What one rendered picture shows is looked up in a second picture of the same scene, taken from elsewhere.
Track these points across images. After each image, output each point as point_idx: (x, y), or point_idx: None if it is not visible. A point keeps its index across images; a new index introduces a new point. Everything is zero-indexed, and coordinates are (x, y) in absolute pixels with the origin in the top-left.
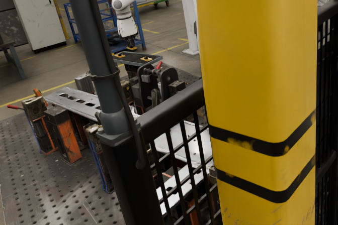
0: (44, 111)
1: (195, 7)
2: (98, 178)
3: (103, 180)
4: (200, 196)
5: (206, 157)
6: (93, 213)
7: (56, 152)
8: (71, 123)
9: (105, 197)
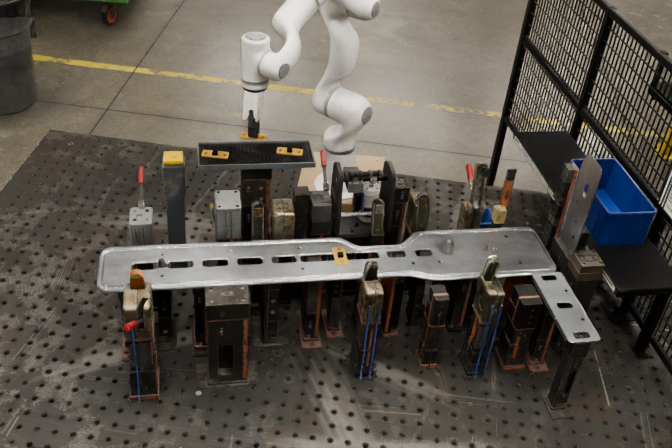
0: (208, 305)
1: (342, 51)
2: (321, 372)
3: (361, 364)
4: None
5: (536, 260)
6: (396, 409)
7: (169, 384)
8: None
9: (378, 385)
